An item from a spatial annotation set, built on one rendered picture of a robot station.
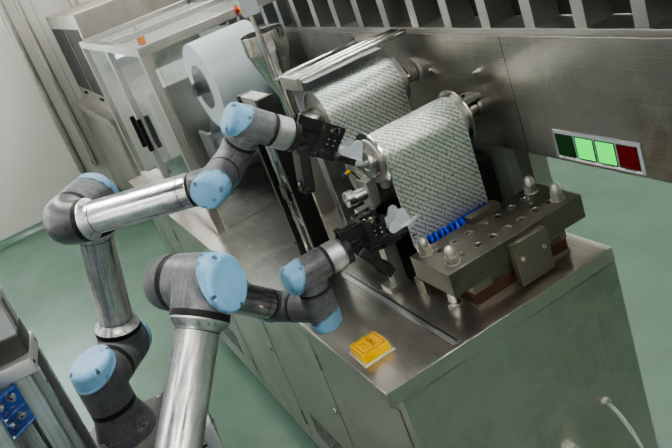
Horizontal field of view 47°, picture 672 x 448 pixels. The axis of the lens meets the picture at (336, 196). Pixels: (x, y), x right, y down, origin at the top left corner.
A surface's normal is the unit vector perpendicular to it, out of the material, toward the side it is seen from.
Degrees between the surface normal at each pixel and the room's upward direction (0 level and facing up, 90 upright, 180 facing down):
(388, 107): 92
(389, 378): 0
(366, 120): 92
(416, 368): 0
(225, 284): 85
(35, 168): 90
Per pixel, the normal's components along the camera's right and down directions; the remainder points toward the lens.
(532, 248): 0.45, 0.19
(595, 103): -0.83, 0.44
